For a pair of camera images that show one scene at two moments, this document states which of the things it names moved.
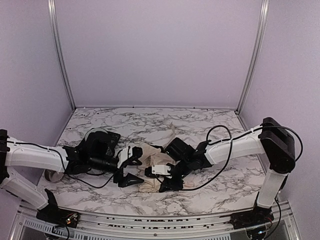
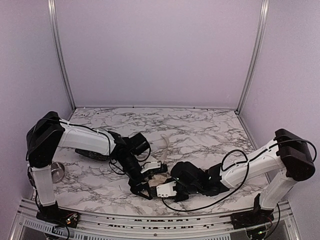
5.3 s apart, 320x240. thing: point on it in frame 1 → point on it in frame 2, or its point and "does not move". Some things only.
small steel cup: [52, 176] does not move
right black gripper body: [175, 177] → [175, 190]
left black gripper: [119, 175] → [137, 185]
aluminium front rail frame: [27, 226] does not move
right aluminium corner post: [263, 20] does not move
